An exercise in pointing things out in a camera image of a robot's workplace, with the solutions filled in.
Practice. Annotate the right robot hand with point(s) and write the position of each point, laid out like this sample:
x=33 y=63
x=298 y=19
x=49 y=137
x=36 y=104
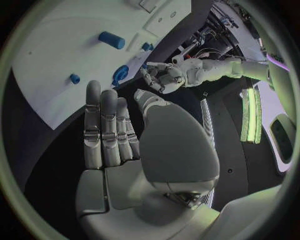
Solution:
x=122 y=187

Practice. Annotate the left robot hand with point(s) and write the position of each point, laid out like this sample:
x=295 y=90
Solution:
x=164 y=78

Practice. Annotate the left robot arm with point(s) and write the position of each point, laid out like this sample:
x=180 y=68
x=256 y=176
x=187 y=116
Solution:
x=211 y=70

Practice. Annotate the white task board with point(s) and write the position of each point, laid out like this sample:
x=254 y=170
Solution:
x=70 y=61

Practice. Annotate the blue peg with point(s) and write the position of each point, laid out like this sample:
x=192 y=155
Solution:
x=75 y=78
x=147 y=46

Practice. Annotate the blue gear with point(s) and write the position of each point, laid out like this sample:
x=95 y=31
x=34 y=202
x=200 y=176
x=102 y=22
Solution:
x=121 y=73

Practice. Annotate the blue cylinder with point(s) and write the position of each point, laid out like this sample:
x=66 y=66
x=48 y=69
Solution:
x=112 y=40

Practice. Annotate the cluttered equipment rack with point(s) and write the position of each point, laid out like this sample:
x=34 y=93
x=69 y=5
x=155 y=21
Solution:
x=215 y=33

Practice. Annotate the glowing light bar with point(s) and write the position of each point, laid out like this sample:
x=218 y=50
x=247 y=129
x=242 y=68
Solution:
x=250 y=116

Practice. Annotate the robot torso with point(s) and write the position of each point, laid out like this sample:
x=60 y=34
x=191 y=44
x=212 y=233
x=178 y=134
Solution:
x=234 y=159

